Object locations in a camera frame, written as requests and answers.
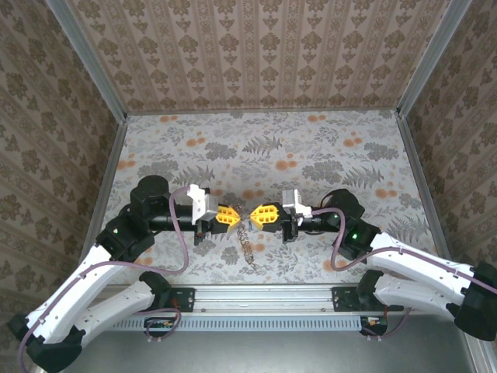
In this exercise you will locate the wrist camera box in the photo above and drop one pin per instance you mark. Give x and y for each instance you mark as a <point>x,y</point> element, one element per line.
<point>295,202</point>
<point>202,204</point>

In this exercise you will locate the aluminium mounting rail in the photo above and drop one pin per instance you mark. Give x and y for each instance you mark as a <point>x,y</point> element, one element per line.
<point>264,297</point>

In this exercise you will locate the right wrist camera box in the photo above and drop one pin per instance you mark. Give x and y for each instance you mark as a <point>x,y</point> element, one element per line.
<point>295,202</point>

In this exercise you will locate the right aluminium corner post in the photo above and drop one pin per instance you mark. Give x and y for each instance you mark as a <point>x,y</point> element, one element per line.
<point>431,58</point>

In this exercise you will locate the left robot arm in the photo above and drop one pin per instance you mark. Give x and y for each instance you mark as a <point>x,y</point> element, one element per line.
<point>70,295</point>

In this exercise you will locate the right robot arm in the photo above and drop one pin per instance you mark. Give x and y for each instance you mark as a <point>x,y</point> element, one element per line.
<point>419,268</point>

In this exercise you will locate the left aluminium side rail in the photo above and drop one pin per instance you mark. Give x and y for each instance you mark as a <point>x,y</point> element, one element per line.
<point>110,167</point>

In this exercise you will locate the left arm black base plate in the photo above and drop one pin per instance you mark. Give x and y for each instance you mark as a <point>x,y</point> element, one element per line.
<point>186,299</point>

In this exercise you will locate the grey metal sheet panel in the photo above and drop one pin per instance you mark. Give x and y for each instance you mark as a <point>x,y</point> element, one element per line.
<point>264,353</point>

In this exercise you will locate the right aluminium side rail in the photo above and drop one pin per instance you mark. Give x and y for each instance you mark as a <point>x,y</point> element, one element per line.
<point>417,171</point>

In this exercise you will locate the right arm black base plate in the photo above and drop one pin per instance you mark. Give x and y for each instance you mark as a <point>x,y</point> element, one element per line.
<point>343,301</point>

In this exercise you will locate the left aluminium corner post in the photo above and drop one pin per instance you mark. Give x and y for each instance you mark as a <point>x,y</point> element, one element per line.
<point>87,64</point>

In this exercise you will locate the aluminium side rail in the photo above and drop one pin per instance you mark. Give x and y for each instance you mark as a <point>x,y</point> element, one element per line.
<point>417,171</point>
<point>110,167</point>

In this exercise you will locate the aluminium corner post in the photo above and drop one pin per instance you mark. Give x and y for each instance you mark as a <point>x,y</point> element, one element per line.
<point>431,58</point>
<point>87,64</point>

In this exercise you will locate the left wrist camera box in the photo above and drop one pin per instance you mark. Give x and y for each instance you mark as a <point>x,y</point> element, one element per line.
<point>202,204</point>

